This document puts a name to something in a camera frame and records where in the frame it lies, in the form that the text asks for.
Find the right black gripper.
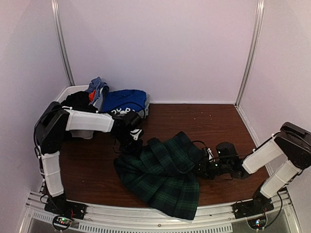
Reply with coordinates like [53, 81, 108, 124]
[189, 158, 231, 181]

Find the aluminium frame post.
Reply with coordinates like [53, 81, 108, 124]
[235, 0, 265, 108]
[51, 0, 75, 86]

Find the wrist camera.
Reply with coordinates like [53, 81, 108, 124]
[130, 129, 144, 141]
[202, 147, 215, 162]

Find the folded grey button shirt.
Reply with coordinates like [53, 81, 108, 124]
[138, 94, 150, 119]

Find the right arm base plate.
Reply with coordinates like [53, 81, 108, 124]
[232, 199, 274, 219]

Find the white plastic laundry bin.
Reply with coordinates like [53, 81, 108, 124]
[52, 84, 104, 139]

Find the black garment in bin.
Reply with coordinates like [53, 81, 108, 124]
[61, 91, 98, 113]

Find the right aluminium frame post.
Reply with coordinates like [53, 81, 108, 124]
[235, 0, 265, 108]

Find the dark green plaid shirt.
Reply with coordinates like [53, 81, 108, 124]
[113, 132, 203, 220]

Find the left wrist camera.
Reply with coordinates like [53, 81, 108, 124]
[130, 129, 144, 141]

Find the orange garment in bin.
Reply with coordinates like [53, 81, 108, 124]
[89, 90, 96, 102]

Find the front aluminium rail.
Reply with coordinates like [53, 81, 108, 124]
[17, 191, 301, 233]

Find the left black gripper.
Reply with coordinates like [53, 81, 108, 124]
[114, 131, 143, 158]

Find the left aluminium frame post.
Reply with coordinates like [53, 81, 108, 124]
[51, 0, 75, 86]

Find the blue t-shirt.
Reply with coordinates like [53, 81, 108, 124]
[102, 89, 147, 114]

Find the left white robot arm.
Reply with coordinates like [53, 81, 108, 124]
[33, 101, 147, 216]

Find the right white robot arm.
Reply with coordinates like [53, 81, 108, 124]
[193, 122, 311, 215]

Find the blue checkered garment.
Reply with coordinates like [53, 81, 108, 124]
[86, 77, 110, 104]

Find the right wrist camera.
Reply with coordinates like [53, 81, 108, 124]
[202, 147, 215, 162]

